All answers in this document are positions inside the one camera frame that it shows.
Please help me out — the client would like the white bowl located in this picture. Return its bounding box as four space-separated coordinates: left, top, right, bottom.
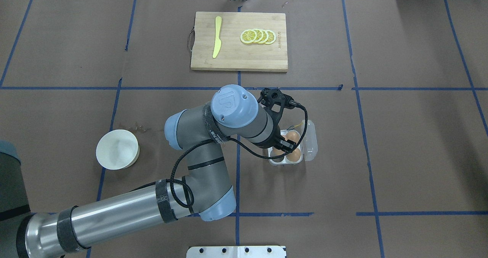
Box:
95 129 140 170

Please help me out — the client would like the clear plastic egg carton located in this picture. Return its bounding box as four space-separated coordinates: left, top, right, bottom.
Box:
268 120 318 166

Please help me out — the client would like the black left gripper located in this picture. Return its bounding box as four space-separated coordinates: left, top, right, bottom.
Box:
262 111 297 152

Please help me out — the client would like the bamboo cutting board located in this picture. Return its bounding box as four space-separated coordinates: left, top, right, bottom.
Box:
191 11 288 72

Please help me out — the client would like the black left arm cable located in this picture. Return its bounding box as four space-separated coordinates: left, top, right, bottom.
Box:
170 104 308 209

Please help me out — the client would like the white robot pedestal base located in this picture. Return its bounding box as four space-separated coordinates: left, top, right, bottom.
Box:
186 245 287 258

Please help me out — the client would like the brown egg from bowl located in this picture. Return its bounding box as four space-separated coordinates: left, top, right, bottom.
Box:
270 147 285 157

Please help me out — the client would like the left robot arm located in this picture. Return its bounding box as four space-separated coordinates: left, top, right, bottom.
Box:
14 84 307 258

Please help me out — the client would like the brown egg far cell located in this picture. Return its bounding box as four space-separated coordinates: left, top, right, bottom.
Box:
286 131 300 143

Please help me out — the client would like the lemon slice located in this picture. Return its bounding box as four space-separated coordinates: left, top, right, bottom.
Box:
257 29 269 44
239 29 258 44
252 29 264 43
264 30 276 45

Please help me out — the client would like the yellow plastic knife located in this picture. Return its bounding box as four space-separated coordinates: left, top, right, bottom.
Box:
212 16 222 59

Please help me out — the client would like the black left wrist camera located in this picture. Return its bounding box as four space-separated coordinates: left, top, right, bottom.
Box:
257 88 298 112

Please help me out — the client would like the brown egg near cell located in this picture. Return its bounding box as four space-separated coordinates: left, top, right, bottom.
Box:
285 147 302 162

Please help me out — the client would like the brown egg cell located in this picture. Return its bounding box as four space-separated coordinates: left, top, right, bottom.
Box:
286 131 300 143
285 147 302 162

